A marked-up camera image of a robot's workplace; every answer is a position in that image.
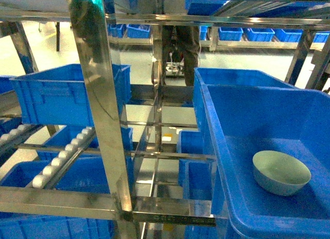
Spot small blue bin centre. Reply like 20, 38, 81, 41
177, 130, 213, 200

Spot person legs dark trousers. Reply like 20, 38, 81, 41
162, 25, 200, 87

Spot white roller track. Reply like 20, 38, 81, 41
29, 127, 96, 189

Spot large blue bin near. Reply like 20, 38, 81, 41
193, 67, 329, 238

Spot stainless steel shelf rack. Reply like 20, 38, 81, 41
1, 0, 329, 238

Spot green bowl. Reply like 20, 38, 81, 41
252, 150, 311, 197

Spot blue bin lower left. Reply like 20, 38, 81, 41
0, 156, 135, 194

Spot blue crate middle left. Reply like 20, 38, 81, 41
9, 63, 131, 127

